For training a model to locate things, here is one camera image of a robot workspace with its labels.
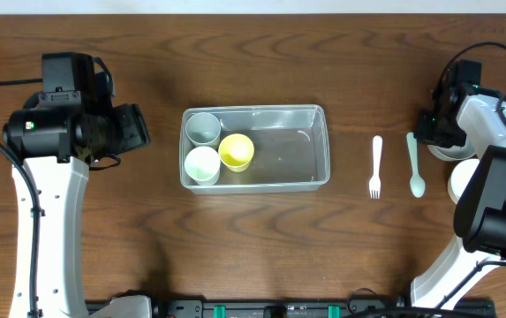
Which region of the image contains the grey plastic bowl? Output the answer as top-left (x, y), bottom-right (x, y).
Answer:
top-left (427, 145), bottom-right (475, 162)

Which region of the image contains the white plastic cup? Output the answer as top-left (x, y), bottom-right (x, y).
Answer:
top-left (184, 147), bottom-right (221, 186)

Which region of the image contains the yellow plastic cup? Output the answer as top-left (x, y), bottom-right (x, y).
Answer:
top-left (218, 133), bottom-right (254, 172)

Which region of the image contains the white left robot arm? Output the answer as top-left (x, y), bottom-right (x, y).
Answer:
top-left (4, 104), bottom-right (150, 317)

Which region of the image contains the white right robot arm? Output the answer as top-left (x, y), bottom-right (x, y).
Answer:
top-left (409, 84), bottom-right (506, 310)

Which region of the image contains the clear plastic container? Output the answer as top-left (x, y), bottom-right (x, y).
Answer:
top-left (179, 104), bottom-right (330, 194)

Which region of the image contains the white plastic bowl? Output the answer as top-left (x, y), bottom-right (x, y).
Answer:
top-left (447, 158), bottom-right (480, 204)

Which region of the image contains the mint green plastic spoon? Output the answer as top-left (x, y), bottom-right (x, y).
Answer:
top-left (406, 132), bottom-right (426, 198)

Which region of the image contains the grey plastic cup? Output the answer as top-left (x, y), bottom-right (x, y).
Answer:
top-left (185, 112), bottom-right (222, 148)

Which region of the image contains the white plastic fork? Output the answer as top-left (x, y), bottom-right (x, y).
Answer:
top-left (368, 135), bottom-right (383, 200)

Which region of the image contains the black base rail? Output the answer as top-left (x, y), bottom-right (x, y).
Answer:
top-left (87, 291), bottom-right (497, 318)

